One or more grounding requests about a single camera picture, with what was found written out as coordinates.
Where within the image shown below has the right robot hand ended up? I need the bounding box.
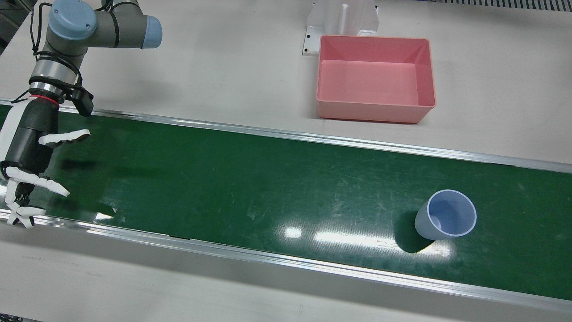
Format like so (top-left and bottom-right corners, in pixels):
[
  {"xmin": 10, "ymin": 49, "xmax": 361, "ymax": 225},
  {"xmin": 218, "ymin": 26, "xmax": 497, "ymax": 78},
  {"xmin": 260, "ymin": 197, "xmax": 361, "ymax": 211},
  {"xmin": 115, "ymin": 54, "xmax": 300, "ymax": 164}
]
[{"xmin": 0, "ymin": 95, "xmax": 91, "ymax": 229}]

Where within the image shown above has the light blue plastic cup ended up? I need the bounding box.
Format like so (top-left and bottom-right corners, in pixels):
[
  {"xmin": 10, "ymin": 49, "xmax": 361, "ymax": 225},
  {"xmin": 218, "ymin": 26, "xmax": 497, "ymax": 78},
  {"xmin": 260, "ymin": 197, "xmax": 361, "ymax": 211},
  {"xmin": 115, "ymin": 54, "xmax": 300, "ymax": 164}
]
[{"xmin": 415, "ymin": 190, "xmax": 477, "ymax": 241}]

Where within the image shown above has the pink plastic box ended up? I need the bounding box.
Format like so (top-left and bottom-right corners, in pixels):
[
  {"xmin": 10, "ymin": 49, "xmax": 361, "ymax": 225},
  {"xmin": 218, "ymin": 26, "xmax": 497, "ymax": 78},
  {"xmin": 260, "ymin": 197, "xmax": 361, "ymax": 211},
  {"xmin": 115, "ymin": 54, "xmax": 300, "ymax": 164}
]
[{"xmin": 316, "ymin": 35, "xmax": 436, "ymax": 124}]

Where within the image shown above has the green conveyor belt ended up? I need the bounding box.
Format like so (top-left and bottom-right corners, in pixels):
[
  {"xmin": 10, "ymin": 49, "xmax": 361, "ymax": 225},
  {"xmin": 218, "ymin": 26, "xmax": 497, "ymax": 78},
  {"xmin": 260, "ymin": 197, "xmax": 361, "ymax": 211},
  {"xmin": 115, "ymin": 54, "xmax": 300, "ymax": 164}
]
[{"xmin": 0, "ymin": 99, "xmax": 572, "ymax": 314}]

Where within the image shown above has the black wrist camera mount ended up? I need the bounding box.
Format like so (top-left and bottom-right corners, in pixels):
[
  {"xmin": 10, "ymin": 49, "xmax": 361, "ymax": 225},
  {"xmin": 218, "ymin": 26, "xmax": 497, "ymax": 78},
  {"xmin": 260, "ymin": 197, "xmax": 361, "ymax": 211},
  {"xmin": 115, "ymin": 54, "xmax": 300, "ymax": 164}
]
[{"xmin": 67, "ymin": 85, "xmax": 95, "ymax": 118}]

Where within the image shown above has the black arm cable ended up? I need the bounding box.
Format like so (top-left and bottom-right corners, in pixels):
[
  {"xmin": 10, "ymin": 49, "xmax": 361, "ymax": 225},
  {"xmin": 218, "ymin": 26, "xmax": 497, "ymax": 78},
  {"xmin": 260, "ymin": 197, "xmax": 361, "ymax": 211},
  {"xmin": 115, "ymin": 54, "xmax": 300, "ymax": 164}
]
[{"xmin": 11, "ymin": 0, "xmax": 118, "ymax": 104}]

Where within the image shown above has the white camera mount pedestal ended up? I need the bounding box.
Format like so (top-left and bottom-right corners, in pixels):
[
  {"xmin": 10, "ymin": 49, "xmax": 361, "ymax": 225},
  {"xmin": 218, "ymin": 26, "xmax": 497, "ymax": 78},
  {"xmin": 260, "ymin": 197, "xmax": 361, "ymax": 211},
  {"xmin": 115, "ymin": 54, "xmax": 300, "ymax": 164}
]
[{"xmin": 303, "ymin": 0, "xmax": 379, "ymax": 56}]

